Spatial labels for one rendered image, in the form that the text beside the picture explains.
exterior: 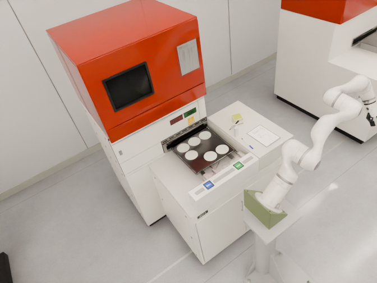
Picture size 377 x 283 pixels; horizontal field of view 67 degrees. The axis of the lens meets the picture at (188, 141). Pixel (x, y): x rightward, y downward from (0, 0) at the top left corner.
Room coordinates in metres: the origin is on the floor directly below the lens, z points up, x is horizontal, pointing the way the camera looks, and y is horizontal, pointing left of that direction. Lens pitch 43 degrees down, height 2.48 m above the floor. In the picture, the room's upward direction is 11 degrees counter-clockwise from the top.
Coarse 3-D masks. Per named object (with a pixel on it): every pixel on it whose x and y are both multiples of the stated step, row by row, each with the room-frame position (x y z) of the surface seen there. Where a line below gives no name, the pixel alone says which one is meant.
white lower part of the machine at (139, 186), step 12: (108, 156) 1.98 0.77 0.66; (144, 168) 1.59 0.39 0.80; (120, 180) 1.98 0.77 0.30; (132, 180) 1.54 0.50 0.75; (144, 180) 1.58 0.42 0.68; (132, 192) 1.52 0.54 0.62; (144, 192) 1.56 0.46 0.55; (156, 192) 1.60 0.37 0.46; (144, 204) 1.54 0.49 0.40; (156, 204) 1.59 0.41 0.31; (144, 216) 1.52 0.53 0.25; (156, 216) 1.57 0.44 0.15
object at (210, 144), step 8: (192, 136) 1.75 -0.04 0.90; (216, 136) 1.70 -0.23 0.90; (200, 144) 1.64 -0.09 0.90; (208, 144) 1.62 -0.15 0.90; (216, 144) 1.61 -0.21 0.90; (224, 144) 1.59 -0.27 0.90; (184, 152) 1.59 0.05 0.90; (200, 152) 1.56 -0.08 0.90; (216, 152) 1.52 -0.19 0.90; (192, 160) 1.49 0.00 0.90; (200, 160) 1.47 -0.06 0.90; (216, 160) 1.44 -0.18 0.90; (200, 168) 1.39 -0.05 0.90
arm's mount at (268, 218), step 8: (248, 192) 1.04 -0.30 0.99; (256, 192) 1.09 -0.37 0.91; (248, 200) 1.03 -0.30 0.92; (256, 200) 0.97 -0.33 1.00; (248, 208) 1.03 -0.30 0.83; (256, 208) 0.96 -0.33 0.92; (264, 208) 0.91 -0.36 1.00; (256, 216) 0.96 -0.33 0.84; (264, 216) 0.90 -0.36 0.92; (272, 216) 0.87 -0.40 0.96; (280, 216) 0.90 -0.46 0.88; (264, 224) 0.90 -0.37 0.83; (272, 224) 0.87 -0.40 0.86
